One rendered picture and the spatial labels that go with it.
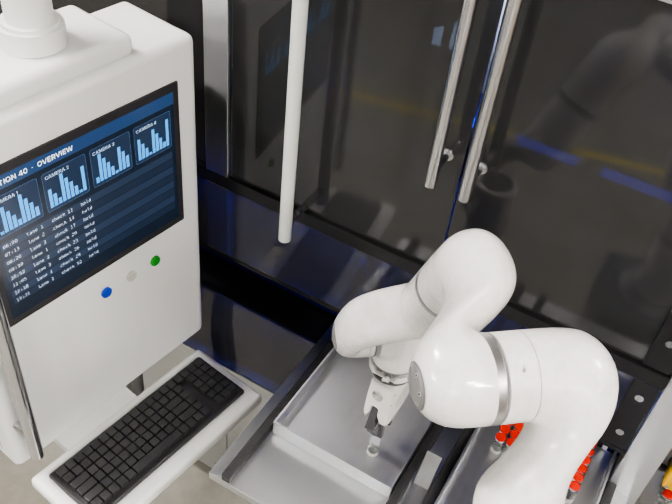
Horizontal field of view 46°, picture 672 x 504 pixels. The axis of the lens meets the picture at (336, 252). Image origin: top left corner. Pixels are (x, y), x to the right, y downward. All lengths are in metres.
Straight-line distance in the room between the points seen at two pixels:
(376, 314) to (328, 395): 0.51
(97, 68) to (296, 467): 0.80
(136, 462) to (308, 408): 0.35
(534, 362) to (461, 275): 0.14
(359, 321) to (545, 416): 0.41
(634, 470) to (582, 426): 0.74
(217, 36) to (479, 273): 0.76
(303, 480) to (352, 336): 0.42
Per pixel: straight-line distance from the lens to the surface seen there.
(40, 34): 1.26
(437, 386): 0.82
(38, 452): 1.59
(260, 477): 1.54
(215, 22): 1.46
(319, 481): 1.55
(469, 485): 1.59
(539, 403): 0.86
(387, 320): 1.17
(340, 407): 1.64
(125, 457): 1.64
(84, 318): 1.54
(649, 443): 1.56
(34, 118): 1.25
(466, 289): 0.89
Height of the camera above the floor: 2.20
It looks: 42 degrees down
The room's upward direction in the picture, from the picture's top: 7 degrees clockwise
